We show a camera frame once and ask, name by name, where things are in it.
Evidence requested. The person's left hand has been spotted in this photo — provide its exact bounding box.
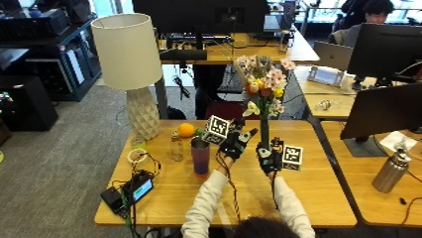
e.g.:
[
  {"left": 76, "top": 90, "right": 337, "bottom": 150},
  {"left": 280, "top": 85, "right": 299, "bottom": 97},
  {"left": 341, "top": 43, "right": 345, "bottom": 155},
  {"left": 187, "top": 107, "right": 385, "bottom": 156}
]
[{"left": 218, "top": 118, "right": 260, "bottom": 163}]

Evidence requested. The person's right hand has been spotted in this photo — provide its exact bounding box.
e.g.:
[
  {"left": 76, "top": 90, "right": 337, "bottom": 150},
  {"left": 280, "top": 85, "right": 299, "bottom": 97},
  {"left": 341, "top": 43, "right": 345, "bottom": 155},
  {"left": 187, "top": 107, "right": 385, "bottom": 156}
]
[{"left": 256, "top": 136, "right": 287, "bottom": 176}]

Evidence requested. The bouquet of artificial flowers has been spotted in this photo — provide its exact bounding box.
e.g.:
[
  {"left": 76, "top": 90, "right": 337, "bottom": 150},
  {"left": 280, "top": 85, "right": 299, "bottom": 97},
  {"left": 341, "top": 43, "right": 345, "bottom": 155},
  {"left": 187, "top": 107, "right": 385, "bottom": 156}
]
[{"left": 232, "top": 55, "right": 299, "bottom": 151}]

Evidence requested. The white marker cube on left glove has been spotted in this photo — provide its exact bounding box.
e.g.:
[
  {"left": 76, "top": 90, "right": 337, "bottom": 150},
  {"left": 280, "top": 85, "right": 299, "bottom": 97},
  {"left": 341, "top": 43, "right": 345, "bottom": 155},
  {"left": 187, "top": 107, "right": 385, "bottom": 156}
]
[{"left": 202, "top": 114, "right": 232, "bottom": 146}]

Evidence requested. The white marker cube on glove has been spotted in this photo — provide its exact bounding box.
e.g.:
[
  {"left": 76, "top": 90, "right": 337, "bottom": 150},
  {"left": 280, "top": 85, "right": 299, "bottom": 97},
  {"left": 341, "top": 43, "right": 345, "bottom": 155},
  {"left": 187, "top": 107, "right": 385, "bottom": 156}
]
[
  {"left": 202, "top": 114, "right": 232, "bottom": 146},
  {"left": 281, "top": 144, "right": 305, "bottom": 172}
]

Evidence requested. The white marker cube on right glove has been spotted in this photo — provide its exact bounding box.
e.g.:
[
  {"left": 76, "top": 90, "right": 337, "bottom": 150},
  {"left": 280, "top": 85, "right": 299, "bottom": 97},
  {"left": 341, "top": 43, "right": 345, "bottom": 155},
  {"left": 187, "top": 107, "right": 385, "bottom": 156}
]
[{"left": 281, "top": 144, "right": 305, "bottom": 172}]

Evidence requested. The orange fruit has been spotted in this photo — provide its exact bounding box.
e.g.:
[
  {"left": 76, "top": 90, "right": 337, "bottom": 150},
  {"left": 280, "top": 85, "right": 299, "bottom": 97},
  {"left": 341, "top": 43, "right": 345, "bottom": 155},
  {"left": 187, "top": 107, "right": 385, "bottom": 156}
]
[{"left": 178, "top": 122, "right": 198, "bottom": 139}]

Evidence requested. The purple metal tumbler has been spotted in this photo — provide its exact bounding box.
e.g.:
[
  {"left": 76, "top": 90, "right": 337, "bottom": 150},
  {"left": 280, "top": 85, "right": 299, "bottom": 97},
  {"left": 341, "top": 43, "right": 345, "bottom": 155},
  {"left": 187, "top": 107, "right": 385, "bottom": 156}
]
[{"left": 191, "top": 136, "right": 212, "bottom": 177}]

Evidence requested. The clear glass bottle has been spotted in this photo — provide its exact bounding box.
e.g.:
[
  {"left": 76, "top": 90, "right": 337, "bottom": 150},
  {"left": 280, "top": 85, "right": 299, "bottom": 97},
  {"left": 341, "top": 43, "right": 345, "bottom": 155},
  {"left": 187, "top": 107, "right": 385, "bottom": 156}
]
[{"left": 170, "top": 130, "right": 187, "bottom": 163}]

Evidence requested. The the person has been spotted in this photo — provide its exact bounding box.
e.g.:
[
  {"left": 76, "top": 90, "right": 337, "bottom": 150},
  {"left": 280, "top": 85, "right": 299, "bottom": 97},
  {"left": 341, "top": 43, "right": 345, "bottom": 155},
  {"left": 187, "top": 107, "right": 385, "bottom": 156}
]
[{"left": 180, "top": 158, "right": 317, "bottom": 238}]

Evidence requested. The roll of white tape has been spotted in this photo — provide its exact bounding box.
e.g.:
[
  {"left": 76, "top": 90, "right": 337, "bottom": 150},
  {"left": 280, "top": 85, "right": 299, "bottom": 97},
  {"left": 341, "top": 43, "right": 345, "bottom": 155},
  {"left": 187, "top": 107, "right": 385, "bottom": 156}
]
[{"left": 127, "top": 148, "right": 150, "bottom": 166}]

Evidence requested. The black computer monitor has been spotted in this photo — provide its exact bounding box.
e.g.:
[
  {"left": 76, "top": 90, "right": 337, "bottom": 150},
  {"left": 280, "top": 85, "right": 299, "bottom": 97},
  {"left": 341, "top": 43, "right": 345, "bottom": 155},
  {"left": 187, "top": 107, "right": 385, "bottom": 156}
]
[
  {"left": 340, "top": 81, "right": 422, "bottom": 158},
  {"left": 347, "top": 22, "right": 422, "bottom": 91},
  {"left": 131, "top": 0, "right": 272, "bottom": 51}
]

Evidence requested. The silver metal water bottle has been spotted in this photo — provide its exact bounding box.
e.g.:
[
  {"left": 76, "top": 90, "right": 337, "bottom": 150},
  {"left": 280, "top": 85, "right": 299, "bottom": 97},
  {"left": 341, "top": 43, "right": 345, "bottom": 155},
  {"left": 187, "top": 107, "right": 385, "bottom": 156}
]
[{"left": 371, "top": 148, "right": 413, "bottom": 194}]

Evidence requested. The white paper sheet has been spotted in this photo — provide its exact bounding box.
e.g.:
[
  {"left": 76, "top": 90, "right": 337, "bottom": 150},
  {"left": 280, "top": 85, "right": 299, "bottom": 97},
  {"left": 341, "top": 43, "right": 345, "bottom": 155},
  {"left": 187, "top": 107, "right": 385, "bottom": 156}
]
[{"left": 379, "top": 130, "right": 420, "bottom": 153}]

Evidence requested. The white table lamp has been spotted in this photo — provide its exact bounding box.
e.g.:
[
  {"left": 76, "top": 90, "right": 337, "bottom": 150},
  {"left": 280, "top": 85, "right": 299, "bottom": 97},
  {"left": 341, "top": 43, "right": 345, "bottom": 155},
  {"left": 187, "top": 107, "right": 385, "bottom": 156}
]
[{"left": 90, "top": 13, "right": 166, "bottom": 141}]

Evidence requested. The black device with screen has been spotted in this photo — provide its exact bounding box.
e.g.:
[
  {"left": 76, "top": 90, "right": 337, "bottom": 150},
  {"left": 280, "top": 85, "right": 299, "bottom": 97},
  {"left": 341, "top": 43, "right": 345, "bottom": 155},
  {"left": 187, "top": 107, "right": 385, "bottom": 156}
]
[{"left": 122, "top": 174, "right": 156, "bottom": 205}]

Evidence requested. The silver laptop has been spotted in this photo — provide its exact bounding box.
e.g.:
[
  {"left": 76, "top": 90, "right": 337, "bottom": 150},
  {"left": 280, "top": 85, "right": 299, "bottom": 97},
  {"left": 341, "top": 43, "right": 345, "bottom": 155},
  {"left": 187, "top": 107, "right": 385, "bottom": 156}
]
[{"left": 313, "top": 41, "right": 355, "bottom": 72}]

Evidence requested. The black power adapter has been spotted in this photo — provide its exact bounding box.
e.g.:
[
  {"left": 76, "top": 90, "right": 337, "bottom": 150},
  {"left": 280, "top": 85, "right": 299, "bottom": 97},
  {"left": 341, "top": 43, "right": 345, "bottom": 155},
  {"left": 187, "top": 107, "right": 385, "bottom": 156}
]
[{"left": 99, "top": 186, "right": 127, "bottom": 214}]

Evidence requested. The black box cabinet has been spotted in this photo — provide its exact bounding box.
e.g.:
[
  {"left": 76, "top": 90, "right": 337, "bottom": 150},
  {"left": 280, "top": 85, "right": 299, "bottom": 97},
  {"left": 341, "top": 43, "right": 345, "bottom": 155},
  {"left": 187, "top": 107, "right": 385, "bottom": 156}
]
[{"left": 0, "top": 75, "right": 62, "bottom": 133}]

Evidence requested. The black shelf unit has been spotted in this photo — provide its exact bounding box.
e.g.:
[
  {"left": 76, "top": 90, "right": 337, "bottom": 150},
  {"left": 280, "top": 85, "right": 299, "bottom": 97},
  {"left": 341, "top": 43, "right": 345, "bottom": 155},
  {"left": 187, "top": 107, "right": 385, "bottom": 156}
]
[{"left": 0, "top": 0, "right": 103, "bottom": 102}]

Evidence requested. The black glove cable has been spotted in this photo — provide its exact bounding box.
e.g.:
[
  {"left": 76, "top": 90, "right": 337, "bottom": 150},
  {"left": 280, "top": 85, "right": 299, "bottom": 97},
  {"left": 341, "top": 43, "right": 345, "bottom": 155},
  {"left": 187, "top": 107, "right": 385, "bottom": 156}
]
[{"left": 215, "top": 150, "right": 243, "bottom": 224}]

